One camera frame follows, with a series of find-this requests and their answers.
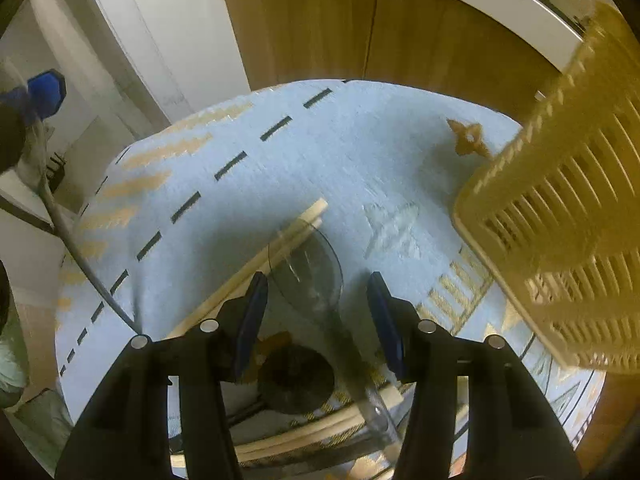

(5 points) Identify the light blue patterned mat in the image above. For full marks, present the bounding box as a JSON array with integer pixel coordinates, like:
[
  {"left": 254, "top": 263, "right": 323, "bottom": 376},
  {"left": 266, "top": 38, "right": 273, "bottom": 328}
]
[{"left": 54, "top": 79, "right": 608, "bottom": 480}]

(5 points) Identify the black plastic ladle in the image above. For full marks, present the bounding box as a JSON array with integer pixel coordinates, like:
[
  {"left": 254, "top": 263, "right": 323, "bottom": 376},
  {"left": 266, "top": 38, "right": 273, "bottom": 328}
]
[{"left": 225, "top": 344, "right": 335, "bottom": 423}]

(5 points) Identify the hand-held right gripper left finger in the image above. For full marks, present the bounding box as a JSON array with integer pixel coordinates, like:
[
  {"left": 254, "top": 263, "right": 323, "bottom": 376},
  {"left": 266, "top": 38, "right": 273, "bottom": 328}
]
[{"left": 55, "top": 272, "right": 271, "bottom": 480}]

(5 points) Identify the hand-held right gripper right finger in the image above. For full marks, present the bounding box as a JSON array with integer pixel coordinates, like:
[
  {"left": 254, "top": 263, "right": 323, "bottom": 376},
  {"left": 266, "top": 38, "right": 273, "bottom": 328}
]
[{"left": 366, "top": 271, "right": 583, "bottom": 480}]

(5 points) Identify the beige slotted plastic basket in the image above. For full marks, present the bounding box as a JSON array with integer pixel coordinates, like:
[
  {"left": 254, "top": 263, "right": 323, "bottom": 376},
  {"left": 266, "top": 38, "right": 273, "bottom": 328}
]
[{"left": 452, "top": 2, "right": 640, "bottom": 376}]

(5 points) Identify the grey hose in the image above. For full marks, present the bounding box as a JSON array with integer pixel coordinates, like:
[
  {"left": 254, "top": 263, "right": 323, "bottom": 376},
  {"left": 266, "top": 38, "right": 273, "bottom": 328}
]
[{"left": 30, "top": 125, "right": 142, "bottom": 335}]

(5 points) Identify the clear plastic spoon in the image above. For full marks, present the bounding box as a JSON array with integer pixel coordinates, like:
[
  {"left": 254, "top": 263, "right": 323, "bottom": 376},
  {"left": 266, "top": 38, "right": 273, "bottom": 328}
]
[{"left": 267, "top": 229, "right": 401, "bottom": 448}]

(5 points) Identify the wooden chopstick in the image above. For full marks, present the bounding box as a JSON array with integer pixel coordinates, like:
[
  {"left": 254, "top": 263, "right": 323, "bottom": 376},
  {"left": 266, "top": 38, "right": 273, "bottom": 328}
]
[
  {"left": 236, "top": 412, "right": 373, "bottom": 462},
  {"left": 232, "top": 402, "right": 368, "bottom": 448},
  {"left": 167, "top": 215, "right": 326, "bottom": 339}
]

